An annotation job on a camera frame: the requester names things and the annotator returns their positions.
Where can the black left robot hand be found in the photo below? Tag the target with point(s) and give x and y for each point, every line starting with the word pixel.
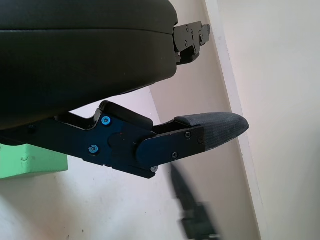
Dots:
pixel 75 62

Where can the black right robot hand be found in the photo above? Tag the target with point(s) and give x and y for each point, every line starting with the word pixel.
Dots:
pixel 197 222

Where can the green cube block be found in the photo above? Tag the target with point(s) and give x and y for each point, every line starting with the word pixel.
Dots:
pixel 30 162

